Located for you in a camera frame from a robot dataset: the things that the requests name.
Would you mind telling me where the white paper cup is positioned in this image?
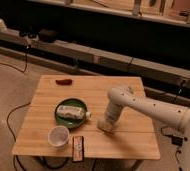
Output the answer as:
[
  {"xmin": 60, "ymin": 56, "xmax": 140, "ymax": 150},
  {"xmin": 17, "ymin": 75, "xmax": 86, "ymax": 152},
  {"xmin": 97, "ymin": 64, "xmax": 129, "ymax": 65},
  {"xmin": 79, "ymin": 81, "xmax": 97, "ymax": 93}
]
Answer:
[{"xmin": 48, "ymin": 126, "xmax": 69, "ymax": 148}]

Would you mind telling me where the wooden table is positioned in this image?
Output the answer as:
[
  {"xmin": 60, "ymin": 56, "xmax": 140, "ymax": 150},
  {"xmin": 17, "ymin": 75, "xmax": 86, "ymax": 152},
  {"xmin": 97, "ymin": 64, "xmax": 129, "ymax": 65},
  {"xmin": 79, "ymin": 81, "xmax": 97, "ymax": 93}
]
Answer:
[{"xmin": 11, "ymin": 74, "xmax": 162, "ymax": 171}]

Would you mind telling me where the black power adapter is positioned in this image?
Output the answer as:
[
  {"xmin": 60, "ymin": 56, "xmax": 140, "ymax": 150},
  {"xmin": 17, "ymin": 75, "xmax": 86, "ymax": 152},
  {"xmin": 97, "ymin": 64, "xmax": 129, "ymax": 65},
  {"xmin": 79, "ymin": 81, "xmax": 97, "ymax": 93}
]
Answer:
[{"xmin": 171, "ymin": 136, "xmax": 183, "ymax": 146}]

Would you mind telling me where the green plate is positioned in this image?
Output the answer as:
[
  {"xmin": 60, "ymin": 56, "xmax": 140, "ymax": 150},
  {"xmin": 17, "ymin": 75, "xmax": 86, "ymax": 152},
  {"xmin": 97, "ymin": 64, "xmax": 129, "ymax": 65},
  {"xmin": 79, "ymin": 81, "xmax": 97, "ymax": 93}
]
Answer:
[{"xmin": 54, "ymin": 98, "xmax": 90, "ymax": 129}]

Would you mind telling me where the red chili pepper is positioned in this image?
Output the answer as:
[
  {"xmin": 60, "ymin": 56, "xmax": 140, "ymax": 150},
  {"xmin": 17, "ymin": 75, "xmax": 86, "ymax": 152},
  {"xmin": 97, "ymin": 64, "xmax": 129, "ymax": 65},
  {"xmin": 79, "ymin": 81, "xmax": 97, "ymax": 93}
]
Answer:
[{"xmin": 55, "ymin": 79, "xmax": 72, "ymax": 85}]

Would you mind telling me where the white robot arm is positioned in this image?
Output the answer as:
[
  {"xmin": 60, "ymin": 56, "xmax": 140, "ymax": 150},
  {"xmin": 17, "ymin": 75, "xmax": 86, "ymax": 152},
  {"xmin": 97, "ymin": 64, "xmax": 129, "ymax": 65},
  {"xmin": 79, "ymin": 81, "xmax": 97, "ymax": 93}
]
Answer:
[{"xmin": 97, "ymin": 86, "xmax": 190, "ymax": 171}]

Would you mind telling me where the clear plastic bottle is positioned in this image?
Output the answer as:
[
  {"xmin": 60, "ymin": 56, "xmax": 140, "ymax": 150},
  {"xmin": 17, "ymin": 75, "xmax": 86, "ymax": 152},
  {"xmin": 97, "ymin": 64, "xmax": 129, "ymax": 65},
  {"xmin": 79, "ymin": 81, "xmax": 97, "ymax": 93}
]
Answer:
[{"xmin": 56, "ymin": 105, "xmax": 91, "ymax": 119}]

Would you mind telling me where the black floor cable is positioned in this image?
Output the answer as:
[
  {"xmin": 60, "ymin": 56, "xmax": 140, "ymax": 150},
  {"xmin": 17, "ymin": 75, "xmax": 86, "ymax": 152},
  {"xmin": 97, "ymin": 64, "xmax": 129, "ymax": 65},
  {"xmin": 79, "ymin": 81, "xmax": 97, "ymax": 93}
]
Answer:
[{"xmin": 0, "ymin": 44, "xmax": 32, "ymax": 171}]

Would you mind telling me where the orange snack box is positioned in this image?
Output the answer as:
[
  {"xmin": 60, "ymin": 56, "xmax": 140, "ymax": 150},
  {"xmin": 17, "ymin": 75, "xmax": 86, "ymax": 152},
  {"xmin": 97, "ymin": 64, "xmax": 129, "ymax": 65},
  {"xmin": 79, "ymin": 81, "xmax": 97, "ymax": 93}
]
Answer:
[{"xmin": 72, "ymin": 136, "xmax": 84, "ymax": 162}]

